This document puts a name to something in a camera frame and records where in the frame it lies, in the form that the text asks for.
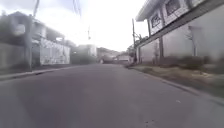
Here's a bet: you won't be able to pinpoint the utility pole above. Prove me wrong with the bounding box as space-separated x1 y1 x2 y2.
25 0 41 72
131 18 139 64

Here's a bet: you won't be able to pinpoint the grey asphalt road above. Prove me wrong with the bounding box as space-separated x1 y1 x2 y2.
0 63 224 128

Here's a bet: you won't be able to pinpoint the overhead wires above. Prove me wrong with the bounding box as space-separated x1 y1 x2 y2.
71 0 93 41

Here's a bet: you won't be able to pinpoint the low bushes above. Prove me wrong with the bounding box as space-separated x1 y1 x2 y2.
159 54 224 74

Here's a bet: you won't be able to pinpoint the white building with boundary wall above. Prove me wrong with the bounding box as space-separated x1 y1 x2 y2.
134 0 224 66

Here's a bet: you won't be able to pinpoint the dirt and grass verge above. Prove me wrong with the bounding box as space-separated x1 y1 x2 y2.
127 63 224 100

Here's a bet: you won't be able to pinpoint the concrete kerb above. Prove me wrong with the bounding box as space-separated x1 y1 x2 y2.
0 64 82 82

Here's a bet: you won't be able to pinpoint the row of distant buildings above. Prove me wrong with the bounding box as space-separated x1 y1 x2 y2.
70 43 134 65

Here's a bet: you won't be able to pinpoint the grey building with white gate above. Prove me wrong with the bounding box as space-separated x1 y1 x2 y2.
0 10 73 72

